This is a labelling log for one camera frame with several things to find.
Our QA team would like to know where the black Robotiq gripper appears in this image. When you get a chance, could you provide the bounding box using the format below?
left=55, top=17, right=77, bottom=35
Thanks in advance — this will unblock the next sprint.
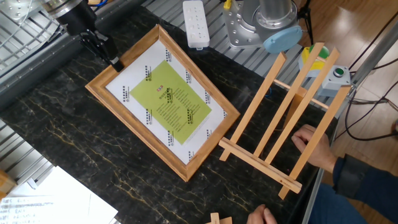
left=55, top=1, right=125, bottom=73

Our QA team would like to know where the wooden photo frame green print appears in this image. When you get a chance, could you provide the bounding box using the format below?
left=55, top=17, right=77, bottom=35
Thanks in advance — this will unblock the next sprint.
left=85, top=24, right=241, bottom=183

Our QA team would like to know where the wooden tabletop easel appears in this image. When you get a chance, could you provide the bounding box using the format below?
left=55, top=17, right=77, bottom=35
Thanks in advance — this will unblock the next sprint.
left=218, top=42, right=352, bottom=200

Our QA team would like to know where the right forearm dark blue sleeve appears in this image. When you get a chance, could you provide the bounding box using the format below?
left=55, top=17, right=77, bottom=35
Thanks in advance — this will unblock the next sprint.
left=331, top=154, right=398, bottom=222

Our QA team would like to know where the person's left hand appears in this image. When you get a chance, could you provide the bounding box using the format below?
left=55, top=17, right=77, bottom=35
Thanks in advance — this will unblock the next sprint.
left=247, top=204, right=277, bottom=224

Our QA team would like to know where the person's right hand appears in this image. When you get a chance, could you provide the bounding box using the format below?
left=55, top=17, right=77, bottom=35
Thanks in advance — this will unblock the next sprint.
left=291, top=124, right=338, bottom=174

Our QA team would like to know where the silver perforated aluminium plate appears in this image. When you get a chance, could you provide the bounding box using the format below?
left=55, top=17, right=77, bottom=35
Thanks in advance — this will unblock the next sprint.
left=0, top=0, right=44, bottom=21

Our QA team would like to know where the white power strip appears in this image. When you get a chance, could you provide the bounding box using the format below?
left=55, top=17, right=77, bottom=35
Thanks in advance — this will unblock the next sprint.
left=182, top=0, right=211, bottom=50

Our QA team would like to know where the white paper stack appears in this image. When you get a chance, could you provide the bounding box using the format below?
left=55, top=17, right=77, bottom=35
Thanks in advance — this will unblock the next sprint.
left=0, top=166, right=119, bottom=224

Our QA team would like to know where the small cardboard box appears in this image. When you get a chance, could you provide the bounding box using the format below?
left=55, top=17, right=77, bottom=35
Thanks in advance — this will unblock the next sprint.
left=0, top=169, right=17, bottom=200

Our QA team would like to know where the printed text paper sheet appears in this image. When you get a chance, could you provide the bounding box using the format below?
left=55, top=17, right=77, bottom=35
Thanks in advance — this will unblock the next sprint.
left=0, top=195, right=60, bottom=224

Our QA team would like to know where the small wooden block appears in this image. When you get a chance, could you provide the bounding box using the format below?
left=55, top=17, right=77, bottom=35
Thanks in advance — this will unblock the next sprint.
left=205, top=212, right=233, bottom=224

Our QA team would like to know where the black tripod stand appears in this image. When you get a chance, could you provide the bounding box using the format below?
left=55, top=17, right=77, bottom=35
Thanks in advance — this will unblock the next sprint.
left=297, top=0, right=315, bottom=46

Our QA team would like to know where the yellow button box green button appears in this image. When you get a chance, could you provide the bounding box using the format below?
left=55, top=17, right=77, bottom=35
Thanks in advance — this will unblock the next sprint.
left=298, top=45, right=330, bottom=78

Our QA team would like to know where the grey button box green button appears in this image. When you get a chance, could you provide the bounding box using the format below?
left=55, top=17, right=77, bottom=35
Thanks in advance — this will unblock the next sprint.
left=317, top=64, right=351, bottom=98

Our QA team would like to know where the aluminium table edge profile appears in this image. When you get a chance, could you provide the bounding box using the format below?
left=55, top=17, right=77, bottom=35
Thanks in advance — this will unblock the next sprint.
left=300, top=124, right=338, bottom=224

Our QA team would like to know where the blue jeans leg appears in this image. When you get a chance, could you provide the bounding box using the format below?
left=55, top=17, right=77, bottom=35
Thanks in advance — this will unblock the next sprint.
left=307, top=182, right=369, bottom=224

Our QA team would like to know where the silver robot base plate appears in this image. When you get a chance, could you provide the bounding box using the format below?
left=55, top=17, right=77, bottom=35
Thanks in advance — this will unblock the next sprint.
left=222, top=0, right=268, bottom=50

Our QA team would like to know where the black floor cable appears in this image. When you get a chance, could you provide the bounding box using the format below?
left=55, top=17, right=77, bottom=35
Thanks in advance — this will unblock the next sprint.
left=334, top=79, right=398, bottom=142

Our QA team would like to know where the aluminium frame post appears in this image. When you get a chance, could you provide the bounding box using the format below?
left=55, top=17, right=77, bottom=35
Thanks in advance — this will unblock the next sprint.
left=349, top=23, right=398, bottom=90

